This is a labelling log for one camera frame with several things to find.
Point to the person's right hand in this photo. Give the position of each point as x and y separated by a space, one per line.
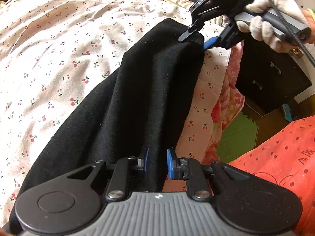
283 3

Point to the person's orange dotted clothing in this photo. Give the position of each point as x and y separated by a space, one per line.
283 157

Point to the green foam mat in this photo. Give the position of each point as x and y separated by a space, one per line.
236 137

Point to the black pants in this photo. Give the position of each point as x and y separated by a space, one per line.
135 91

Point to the small blue object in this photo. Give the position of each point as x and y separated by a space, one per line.
287 113

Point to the black drawer cabinet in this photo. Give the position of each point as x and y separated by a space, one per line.
265 88

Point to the person's right forearm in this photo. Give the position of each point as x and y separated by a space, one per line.
310 17

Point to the cherry-print floral quilt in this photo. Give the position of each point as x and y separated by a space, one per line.
61 41

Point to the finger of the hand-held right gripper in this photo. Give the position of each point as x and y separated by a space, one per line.
190 30
211 43

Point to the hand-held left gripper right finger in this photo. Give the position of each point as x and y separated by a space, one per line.
171 163

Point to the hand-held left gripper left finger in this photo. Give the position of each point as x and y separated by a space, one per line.
121 177

